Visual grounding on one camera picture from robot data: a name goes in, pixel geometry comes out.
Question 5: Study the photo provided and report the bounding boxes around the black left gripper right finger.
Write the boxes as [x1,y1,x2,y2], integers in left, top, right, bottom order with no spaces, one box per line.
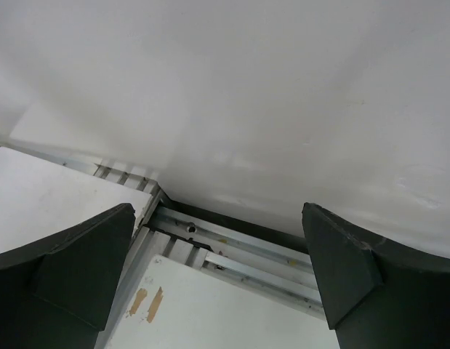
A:
[302,202,450,348]

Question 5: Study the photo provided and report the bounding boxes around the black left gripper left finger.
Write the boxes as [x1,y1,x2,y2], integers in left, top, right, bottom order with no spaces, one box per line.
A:
[0,203,135,348]

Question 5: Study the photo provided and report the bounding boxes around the aluminium table frame rail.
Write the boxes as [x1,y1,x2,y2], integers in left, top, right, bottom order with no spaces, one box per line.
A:
[0,146,338,348]

